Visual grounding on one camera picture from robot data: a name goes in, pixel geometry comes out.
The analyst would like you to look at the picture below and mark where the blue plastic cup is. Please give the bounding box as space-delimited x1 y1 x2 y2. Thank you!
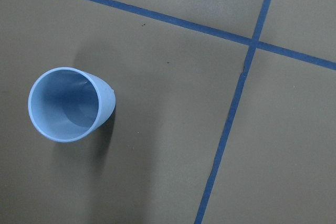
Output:
28 67 116 143

